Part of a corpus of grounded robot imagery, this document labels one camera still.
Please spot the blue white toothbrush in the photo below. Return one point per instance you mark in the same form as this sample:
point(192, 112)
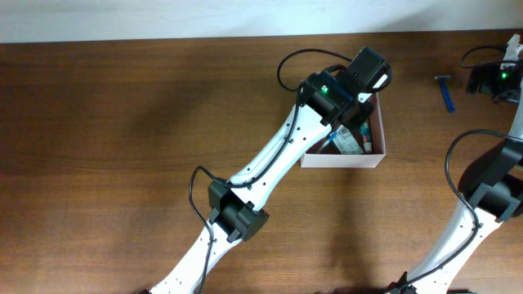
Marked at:
point(326, 142)

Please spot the blue disposable razor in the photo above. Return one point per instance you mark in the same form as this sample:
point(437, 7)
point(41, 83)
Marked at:
point(441, 79)

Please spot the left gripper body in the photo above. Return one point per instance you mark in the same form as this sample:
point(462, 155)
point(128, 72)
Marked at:
point(364, 114)

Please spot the green toothpaste tube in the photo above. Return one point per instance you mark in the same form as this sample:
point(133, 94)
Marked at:
point(366, 137)

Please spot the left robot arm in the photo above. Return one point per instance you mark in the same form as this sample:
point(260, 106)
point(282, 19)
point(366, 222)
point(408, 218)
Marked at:
point(337, 95)

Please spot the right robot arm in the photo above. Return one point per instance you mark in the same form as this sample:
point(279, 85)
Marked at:
point(488, 195)

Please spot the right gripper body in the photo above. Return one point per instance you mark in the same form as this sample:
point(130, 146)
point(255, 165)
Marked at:
point(498, 82)

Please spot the pink cardboard box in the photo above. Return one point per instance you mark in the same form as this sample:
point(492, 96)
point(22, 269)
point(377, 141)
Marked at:
point(332, 160)

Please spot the green white soap box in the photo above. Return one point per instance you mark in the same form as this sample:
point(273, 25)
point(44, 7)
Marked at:
point(346, 143)

